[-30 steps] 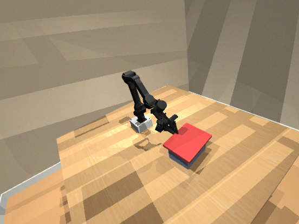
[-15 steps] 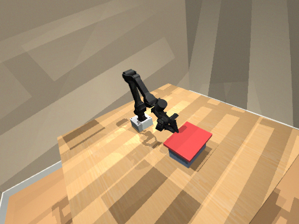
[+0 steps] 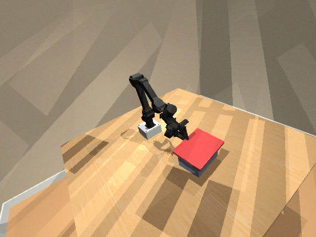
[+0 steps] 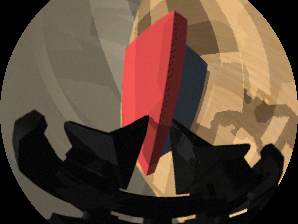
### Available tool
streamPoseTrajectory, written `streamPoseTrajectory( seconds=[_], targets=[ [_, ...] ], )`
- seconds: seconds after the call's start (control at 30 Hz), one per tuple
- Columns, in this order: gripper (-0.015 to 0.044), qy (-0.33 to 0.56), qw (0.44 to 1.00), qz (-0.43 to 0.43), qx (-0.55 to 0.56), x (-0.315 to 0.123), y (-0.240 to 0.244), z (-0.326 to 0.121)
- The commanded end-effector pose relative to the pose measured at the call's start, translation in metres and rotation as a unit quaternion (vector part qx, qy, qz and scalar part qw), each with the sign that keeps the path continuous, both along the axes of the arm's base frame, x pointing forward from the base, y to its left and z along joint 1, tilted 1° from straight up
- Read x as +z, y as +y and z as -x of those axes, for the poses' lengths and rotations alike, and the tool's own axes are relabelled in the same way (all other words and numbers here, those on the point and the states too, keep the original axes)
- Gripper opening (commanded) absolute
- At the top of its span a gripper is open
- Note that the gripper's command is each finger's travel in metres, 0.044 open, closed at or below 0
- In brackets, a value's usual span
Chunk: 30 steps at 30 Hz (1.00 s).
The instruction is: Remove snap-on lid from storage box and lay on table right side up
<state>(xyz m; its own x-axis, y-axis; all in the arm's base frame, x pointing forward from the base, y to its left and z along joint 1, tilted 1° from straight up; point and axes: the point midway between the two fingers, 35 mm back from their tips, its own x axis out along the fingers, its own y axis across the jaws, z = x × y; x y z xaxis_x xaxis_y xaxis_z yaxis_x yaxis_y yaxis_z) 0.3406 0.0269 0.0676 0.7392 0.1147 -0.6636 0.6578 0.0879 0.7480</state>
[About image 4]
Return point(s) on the red lid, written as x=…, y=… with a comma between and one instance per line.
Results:
x=150, y=82

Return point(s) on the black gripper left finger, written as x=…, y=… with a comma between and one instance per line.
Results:
x=121, y=147

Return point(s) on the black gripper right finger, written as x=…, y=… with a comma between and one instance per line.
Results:
x=193, y=158

